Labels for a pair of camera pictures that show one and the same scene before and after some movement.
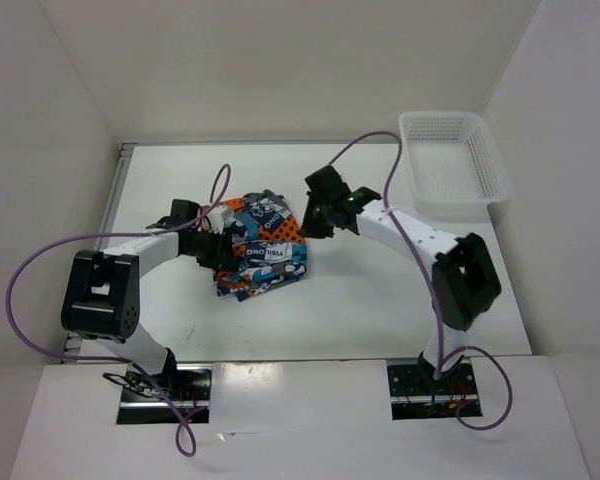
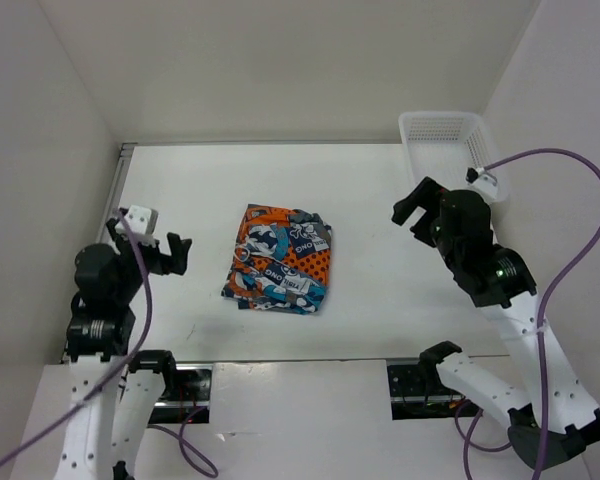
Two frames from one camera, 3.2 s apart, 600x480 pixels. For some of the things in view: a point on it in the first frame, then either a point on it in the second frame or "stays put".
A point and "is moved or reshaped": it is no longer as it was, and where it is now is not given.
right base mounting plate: (416, 394) stays put
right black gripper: (308, 227) → (427, 194)
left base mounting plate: (188, 386) stays put
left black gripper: (223, 257) → (177, 262)
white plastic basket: (453, 170) stays put
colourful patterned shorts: (269, 246) is moved or reshaped
